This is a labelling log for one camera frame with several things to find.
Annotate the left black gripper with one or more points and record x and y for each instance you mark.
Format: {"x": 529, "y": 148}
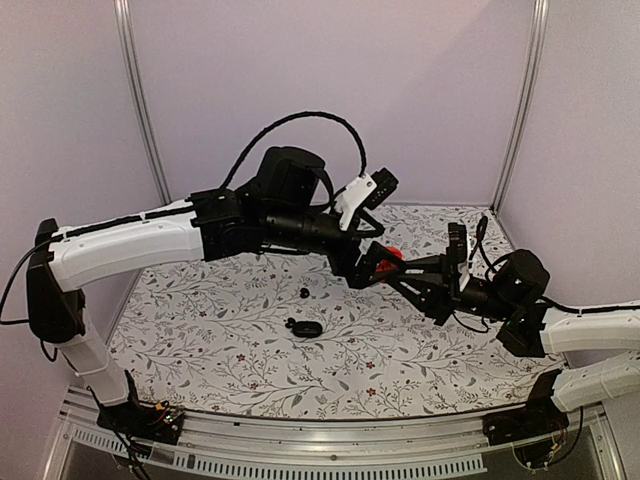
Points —
{"x": 360, "y": 274}

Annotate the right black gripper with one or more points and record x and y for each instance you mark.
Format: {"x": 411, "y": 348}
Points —
{"x": 434, "y": 305}

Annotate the black earbud charging case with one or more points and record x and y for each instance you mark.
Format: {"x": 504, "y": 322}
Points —
{"x": 307, "y": 329}

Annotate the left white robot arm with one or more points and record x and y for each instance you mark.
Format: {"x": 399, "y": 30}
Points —
{"x": 274, "y": 210}

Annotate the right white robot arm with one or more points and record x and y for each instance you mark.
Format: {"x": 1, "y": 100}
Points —
{"x": 532, "y": 326}

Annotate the floral patterned table mat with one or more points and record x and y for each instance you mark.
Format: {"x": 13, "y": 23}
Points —
{"x": 212, "y": 337}

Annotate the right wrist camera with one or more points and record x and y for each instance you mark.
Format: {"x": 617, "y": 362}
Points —
{"x": 458, "y": 253}

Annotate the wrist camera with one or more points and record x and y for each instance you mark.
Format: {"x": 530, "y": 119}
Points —
{"x": 458, "y": 253}
{"x": 365, "y": 191}

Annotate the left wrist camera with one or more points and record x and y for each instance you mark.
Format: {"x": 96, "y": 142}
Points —
{"x": 365, "y": 191}

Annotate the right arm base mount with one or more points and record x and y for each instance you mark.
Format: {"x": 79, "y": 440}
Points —
{"x": 538, "y": 416}

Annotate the aluminium front rail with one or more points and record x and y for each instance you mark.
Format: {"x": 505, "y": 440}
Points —
{"x": 216, "y": 446}

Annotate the right aluminium frame post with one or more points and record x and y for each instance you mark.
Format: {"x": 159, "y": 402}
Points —
{"x": 533, "y": 58}

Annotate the aluminium frame post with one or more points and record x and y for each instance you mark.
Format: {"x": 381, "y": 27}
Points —
{"x": 533, "y": 58}
{"x": 141, "y": 110}

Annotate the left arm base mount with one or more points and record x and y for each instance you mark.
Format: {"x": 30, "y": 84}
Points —
{"x": 161, "y": 422}

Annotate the left aluminium frame post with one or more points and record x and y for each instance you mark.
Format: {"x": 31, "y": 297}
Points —
{"x": 141, "y": 110}

